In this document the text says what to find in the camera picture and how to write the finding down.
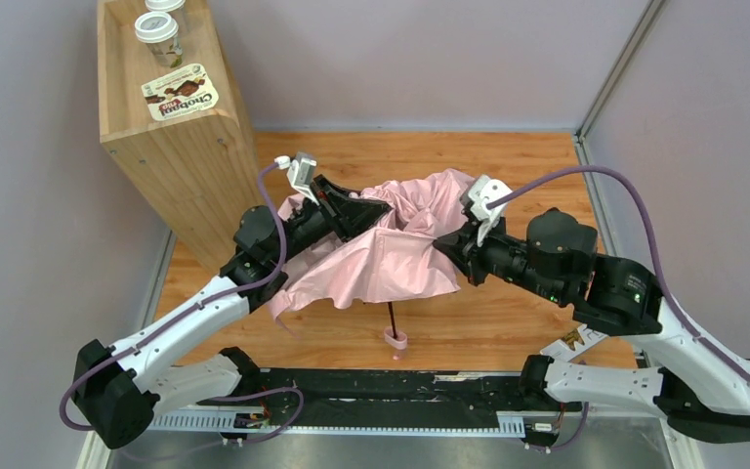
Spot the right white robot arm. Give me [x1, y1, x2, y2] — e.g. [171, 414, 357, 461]
[434, 208, 750, 444]

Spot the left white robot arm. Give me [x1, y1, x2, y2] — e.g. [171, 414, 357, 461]
[64, 175, 391, 449]

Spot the white logo label plate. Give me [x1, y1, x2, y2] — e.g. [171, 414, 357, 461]
[539, 324, 608, 362]

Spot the wooden shelf box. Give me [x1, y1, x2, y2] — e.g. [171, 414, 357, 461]
[97, 1, 263, 273]

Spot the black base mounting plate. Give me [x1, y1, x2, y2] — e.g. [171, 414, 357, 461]
[232, 368, 562, 429]

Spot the Chobani yogurt container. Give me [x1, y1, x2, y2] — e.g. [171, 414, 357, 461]
[141, 64, 219, 122]

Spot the paper cup with white lid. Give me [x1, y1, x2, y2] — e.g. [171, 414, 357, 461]
[134, 11, 184, 68]

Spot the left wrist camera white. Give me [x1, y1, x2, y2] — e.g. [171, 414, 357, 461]
[274, 151, 318, 204]

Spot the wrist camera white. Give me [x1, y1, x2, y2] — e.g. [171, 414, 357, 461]
[274, 151, 318, 204]
[460, 175, 513, 246]

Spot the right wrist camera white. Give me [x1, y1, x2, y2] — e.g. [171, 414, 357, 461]
[460, 175, 513, 246]

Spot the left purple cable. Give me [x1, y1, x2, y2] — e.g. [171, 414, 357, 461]
[58, 160, 305, 448]

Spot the white slotted cable duct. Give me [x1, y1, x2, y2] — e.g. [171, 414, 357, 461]
[148, 408, 526, 438]

